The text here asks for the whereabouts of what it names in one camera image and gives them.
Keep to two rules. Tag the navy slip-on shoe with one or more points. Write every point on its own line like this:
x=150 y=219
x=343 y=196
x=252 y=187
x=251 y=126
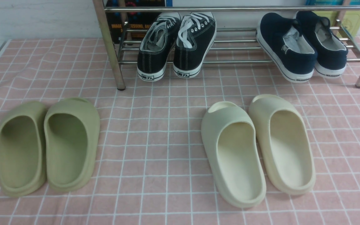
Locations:
x=283 y=40
x=331 y=52

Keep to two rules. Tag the metal shoe rack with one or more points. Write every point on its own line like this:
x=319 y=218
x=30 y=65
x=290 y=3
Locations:
x=115 y=53

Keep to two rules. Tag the cream left slide sandal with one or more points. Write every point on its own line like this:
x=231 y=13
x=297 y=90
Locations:
x=229 y=139

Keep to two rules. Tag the cream slide sandal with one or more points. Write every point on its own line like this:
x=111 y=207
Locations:
x=284 y=143
x=229 y=139

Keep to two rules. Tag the pink checkered tablecloth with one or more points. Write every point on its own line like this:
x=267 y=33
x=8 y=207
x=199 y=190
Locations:
x=151 y=167

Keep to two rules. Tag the black left canvas sneaker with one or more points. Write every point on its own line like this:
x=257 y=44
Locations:
x=156 y=46

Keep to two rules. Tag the black canvas sneaker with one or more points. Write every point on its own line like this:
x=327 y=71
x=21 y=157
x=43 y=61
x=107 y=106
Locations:
x=195 y=38
x=156 y=46

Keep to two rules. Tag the black right canvas sneaker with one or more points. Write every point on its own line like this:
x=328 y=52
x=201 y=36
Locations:
x=195 y=38

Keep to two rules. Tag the dark printed box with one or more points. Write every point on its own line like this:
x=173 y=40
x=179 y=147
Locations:
x=137 y=20

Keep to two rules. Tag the cream right slide sandal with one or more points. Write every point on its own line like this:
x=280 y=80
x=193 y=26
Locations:
x=284 y=143

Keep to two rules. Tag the green right slide sandal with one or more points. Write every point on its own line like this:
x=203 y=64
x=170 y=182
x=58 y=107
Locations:
x=72 y=128

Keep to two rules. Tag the green slide sandal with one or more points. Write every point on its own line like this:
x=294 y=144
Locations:
x=72 y=128
x=23 y=149

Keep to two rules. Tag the green left slide sandal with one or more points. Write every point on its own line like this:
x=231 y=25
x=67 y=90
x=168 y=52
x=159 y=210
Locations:
x=23 y=149

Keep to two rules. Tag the yellow green box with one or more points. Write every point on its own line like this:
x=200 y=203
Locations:
x=351 y=19

